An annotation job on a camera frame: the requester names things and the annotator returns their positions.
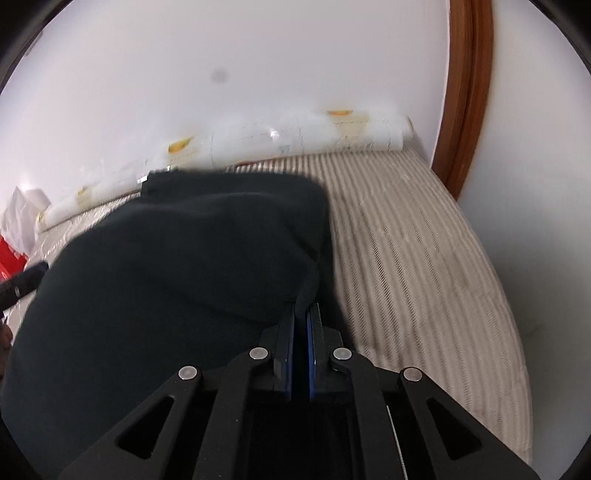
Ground white Miniso plastic bag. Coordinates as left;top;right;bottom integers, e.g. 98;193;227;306
1;187;50;255

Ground person's left hand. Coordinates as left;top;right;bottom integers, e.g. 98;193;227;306
0;322;13;358

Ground striped quilted bed cover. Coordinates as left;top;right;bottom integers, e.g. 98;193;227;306
6;147;535;464

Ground white rolled bedding with yellow print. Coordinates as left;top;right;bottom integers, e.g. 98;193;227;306
36;110;414;233

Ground black sweatshirt with white logo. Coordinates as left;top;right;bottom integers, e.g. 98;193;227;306
1;171;348;479

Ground brown wooden door frame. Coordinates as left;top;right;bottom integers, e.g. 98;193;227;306
432;0;494;198

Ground red paper shopping bag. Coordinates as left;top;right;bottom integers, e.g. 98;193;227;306
0;237;28;281

